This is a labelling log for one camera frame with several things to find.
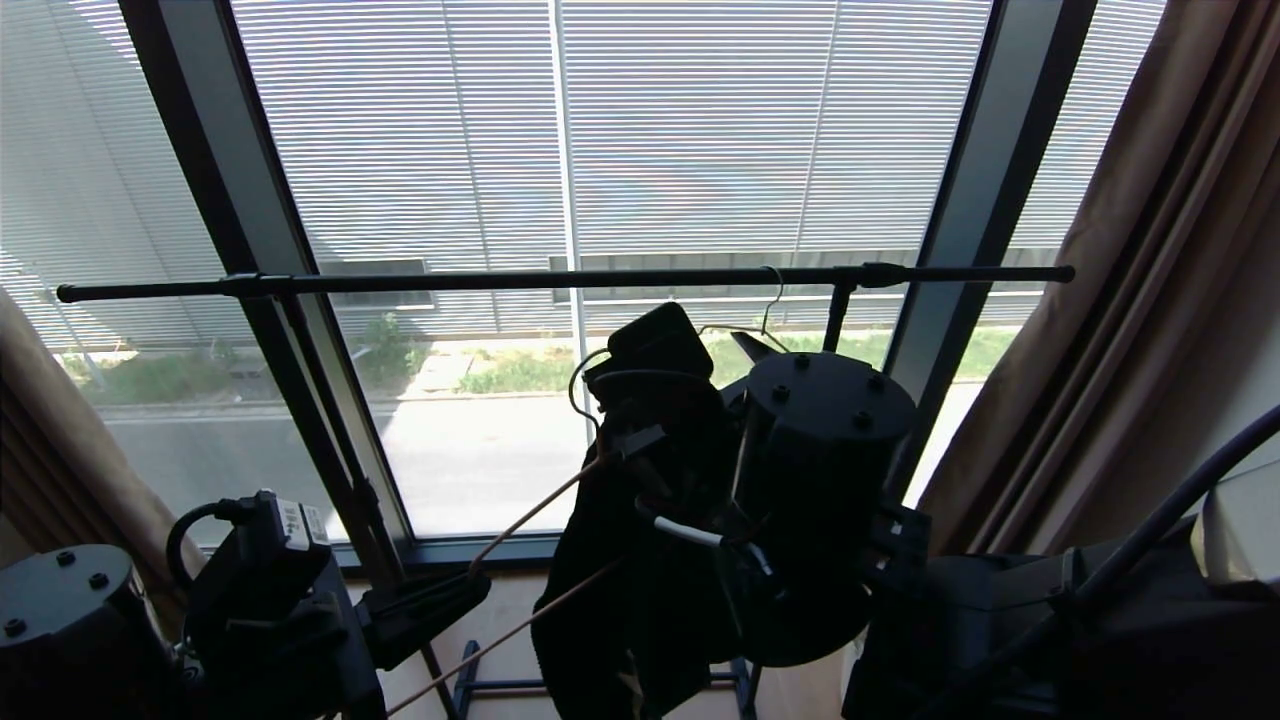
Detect window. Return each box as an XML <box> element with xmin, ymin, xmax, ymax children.
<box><xmin>0</xmin><ymin>0</ymin><xmax>1171</xmax><ymax>571</ymax></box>

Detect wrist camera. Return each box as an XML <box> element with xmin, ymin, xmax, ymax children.
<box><xmin>585</xmin><ymin>303</ymin><xmax>716</xmax><ymax>401</ymax></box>
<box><xmin>195</xmin><ymin>490</ymin><xmax>333</xmax><ymax>641</ymax></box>

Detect brown curtain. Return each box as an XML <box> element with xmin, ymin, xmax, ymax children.
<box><xmin>0</xmin><ymin>290</ymin><xmax>206</xmax><ymax>641</ymax></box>
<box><xmin>920</xmin><ymin>0</ymin><xmax>1280</xmax><ymax>561</ymax></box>

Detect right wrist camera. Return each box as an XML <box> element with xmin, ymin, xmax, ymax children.
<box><xmin>585</xmin><ymin>303</ymin><xmax>716</xmax><ymax>401</ymax></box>

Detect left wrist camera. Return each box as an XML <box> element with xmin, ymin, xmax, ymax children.
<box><xmin>195</xmin><ymin>490</ymin><xmax>333</xmax><ymax>641</ymax></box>

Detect black cable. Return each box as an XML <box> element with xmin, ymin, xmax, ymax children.
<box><xmin>1075</xmin><ymin>405</ymin><xmax>1280</xmax><ymax>611</ymax></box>
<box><xmin>165</xmin><ymin>500</ymin><xmax>251</xmax><ymax>591</ymax></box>

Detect black clothes rack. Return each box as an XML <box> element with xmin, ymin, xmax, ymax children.
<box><xmin>57</xmin><ymin>262</ymin><xmax>1076</xmax><ymax>720</ymax></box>

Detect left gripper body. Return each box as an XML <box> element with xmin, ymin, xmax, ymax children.
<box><xmin>190</xmin><ymin>560</ymin><xmax>386</xmax><ymax>720</ymax></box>

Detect black shorts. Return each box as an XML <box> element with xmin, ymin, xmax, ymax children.
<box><xmin>530</xmin><ymin>400</ymin><xmax>746</xmax><ymax>720</ymax></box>

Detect pink clothes hanger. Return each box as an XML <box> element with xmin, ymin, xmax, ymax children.
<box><xmin>700</xmin><ymin>266</ymin><xmax>791</xmax><ymax>353</ymax></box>
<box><xmin>385</xmin><ymin>348</ymin><xmax>626</xmax><ymax>717</ymax></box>

